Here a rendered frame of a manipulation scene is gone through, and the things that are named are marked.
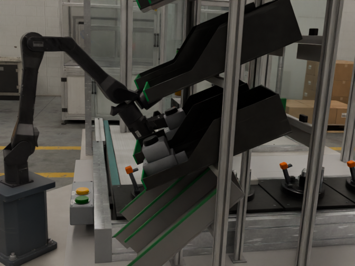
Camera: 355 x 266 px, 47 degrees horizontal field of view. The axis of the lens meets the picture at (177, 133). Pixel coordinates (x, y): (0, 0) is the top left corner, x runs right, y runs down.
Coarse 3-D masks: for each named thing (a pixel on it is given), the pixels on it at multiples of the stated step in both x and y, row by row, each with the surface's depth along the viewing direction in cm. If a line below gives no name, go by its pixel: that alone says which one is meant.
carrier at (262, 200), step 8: (256, 184) 141; (248, 192) 126; (256, 192) 134; (264, 192) 134; (248, 200) 126; (256, 200) 128; (264, 200) 128; (272, 200) 128; (232, 208) 121; (248, 208) 121; (256, 208) 121; (264, 208) 122; (272, 208) 122; (280, 208) 123
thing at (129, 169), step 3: (126, 168) 122; (129, 168) 122; (132, 168) 123; (135, 168) 123; (126, 171) 122; (129, 171) 122; (132, 171) 122; (135, 171) 122; (129, 174) 122; (132, 174) 122; (132, 177) 123; (132, 180) 123; (135, 180) 123; (135, 183) 123; (135, 186) 124; (135, 189) 124
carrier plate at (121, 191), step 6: (114, 186) 134; (120, 186) 134; (126, 186) 134; (132, 186) 135; (114, 192) 129; (120, 192) 129; (126, 192) 130; (114, 198) 124; (120, 198) 124; (126, 198) 125; (114, 204) 123; (120, 204) 120; (120, 210) 116; (120, 216) 113
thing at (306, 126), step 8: (192, 0) 91; (304, 40) 76; (312, 40) 74; (320, 40) 71; (208, 80) 78; (216, 80) 73; (288, 120) 83; (296, 120) 80; (304, 128) 77; (216, 168) 74
